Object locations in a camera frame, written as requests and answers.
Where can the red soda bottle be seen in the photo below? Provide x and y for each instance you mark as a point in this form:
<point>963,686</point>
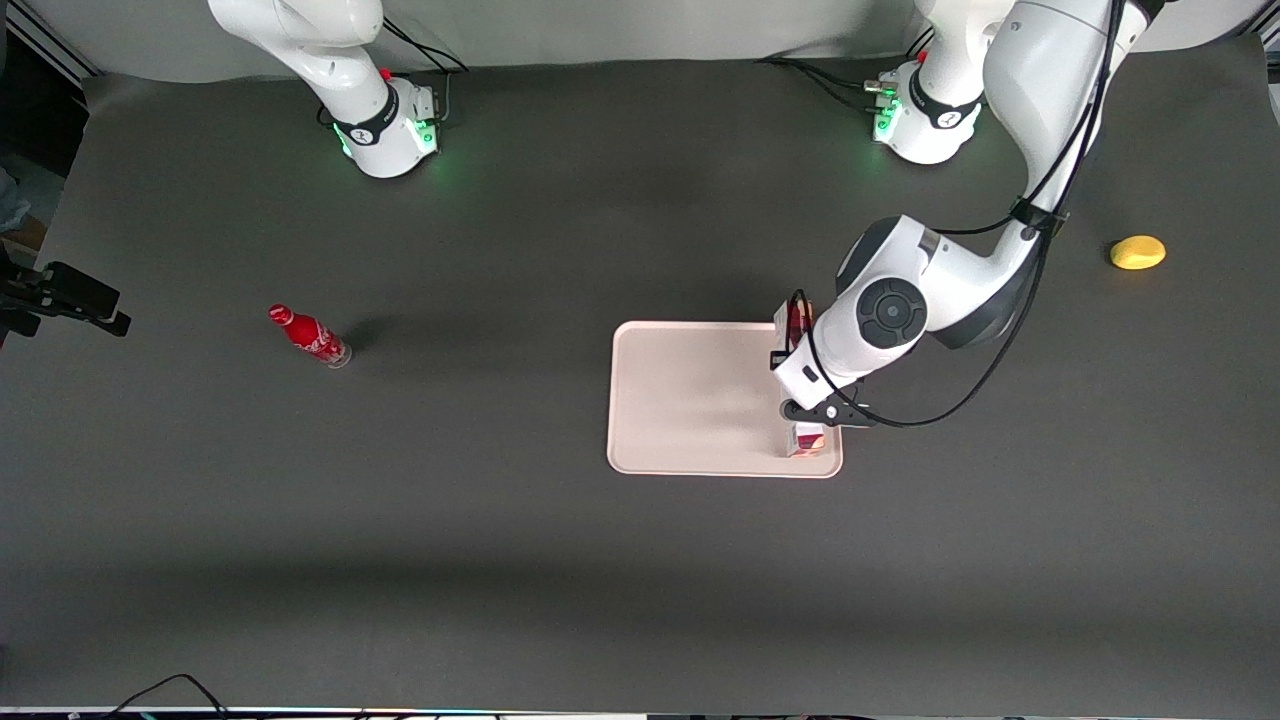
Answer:
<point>310,336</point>

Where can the white rectangular tray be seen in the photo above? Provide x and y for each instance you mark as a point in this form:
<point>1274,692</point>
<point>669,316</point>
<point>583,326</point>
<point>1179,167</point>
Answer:
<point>690,400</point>

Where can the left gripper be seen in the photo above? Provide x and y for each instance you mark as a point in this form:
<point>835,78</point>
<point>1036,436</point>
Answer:
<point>777,359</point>

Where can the person in patterned clothing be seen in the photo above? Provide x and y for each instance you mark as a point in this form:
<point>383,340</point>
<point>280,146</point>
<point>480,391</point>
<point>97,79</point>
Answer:
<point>10,205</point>

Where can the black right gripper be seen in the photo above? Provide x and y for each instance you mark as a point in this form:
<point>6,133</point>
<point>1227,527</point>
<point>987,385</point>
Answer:
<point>19,288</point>

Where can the metal frame rail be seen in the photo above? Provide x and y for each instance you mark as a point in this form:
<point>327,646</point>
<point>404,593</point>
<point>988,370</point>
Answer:
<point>45,40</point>

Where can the red tartan cookie box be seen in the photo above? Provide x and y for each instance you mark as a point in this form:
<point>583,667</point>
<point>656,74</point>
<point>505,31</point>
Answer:
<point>806,441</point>

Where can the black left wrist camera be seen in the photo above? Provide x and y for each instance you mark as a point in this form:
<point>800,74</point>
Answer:
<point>779,358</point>

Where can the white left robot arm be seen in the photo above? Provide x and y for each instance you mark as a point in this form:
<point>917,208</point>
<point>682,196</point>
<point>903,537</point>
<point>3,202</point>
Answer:
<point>1040,80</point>

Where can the yellow lemon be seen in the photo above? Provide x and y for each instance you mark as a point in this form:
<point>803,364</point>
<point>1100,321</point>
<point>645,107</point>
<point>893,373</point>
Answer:
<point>1138,252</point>

